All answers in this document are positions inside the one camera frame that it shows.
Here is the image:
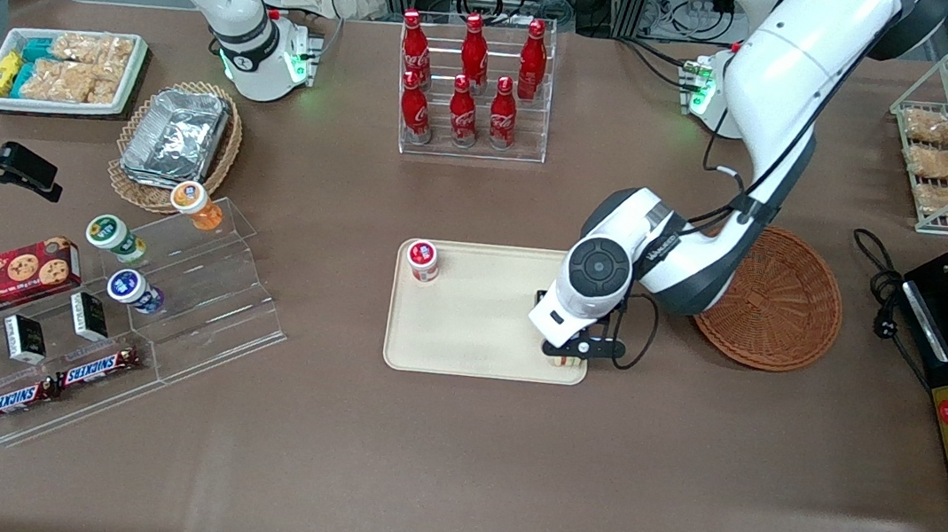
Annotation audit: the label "beige plastic tray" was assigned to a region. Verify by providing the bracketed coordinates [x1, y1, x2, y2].
[381, 231, 601, 392]

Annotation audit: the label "white rectangular snack tray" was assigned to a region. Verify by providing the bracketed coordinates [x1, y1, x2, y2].
[0, 19, 151, 128]

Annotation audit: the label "light tan wicker basket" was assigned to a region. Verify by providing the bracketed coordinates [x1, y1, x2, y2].
[103, 71, 249, 223]

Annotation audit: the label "brown round wicker basket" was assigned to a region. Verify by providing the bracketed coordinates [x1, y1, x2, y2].
[685, 218, 852, 379]

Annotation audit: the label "teal snack packet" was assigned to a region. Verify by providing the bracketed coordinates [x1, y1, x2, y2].
[12, 60, 38, 99]
[20, 36, 57, 66]

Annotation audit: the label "clear bag rice crackers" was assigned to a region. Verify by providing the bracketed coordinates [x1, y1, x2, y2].
[49, 28, 137, 73]
[20, 56, 124, 109]

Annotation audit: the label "green capped gum bottle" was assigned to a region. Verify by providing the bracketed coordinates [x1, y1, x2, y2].
[82, 211, 152, 268]

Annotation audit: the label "yellow snack packet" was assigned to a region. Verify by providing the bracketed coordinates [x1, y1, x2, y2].
[0, 50, 24, 99]

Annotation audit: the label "stack of foil trays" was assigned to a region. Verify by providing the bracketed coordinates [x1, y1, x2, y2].
[118, 83, 234, 194]

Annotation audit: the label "blue capped gum bottle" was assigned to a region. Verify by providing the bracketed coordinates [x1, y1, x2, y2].
[104, 266, 168, 317]

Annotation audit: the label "small black white box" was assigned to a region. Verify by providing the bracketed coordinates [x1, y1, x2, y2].
[0, 313, 51, 366]
[66, 290, 114, 344]

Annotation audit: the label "orange capped gum bottle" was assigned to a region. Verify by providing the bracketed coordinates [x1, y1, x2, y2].
[167, 178, 228, 235]

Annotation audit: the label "red capped gum bottle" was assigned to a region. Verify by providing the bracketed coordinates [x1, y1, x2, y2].
[403, 239, 443, 285]

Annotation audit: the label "Snickers chocolate bar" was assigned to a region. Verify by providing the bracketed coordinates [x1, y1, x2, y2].
[0, 372, 62, 434]
[54, 338, 145, 400]

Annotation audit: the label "clear acrylic bottle rack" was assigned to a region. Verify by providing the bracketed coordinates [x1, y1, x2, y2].
[387, 2, 562, 170]

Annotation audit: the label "clear acrylic step stand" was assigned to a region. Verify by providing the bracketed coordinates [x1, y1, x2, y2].
[0, 172, 303, 478]

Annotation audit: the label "red cola bottle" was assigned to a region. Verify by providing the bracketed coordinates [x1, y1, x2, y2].
[457, 12, 496, 95]
[445, 74, 485, 150]
[396, 8, 439, 89]
[486, 74, 523, 152]
[515, 18, 552, 104]
[396, 69, 440, 147]

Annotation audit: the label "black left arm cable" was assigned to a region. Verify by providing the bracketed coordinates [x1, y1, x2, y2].
[603, 75, 827, 390]

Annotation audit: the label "black power cable with plug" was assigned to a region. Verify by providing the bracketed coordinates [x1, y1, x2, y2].
[836, 227, 948, 392]

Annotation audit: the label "black base cable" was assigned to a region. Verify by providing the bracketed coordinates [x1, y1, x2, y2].
[611, 35, 701, 92]

